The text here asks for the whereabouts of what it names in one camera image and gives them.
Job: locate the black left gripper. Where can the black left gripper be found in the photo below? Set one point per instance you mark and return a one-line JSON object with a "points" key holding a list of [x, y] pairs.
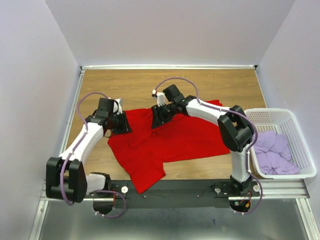
{"points": [[125, 127]]}

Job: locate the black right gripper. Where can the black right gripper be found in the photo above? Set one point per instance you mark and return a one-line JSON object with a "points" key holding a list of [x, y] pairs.
{"points": [[158, 121]]}

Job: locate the red t-shirt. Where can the red t-shirt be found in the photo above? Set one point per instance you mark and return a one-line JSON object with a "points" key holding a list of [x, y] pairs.
{"points": [[144, 150]]}

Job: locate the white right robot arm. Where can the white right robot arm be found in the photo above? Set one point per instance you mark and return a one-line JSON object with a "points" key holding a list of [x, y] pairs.
{"points": [[235, 129]]}

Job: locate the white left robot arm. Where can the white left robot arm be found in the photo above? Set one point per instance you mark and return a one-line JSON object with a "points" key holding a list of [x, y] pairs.
{"points": [[65, 175]]}

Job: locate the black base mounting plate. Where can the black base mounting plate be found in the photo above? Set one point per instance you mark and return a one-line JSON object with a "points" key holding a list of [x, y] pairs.
{"points": [[180, 197]]}

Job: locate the lavender t-shirt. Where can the lavender t-shirt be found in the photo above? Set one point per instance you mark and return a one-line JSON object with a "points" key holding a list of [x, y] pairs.
{"points": [[273, 154]]}

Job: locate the white plastic laundry basket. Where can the white plastic laundry basket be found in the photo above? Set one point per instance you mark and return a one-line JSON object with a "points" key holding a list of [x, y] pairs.
{"points": [[283, 121]]}

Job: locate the aluminium frame rail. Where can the aluminium frame rail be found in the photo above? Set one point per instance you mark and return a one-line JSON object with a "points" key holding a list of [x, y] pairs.
{"points": [[270, 189]]}

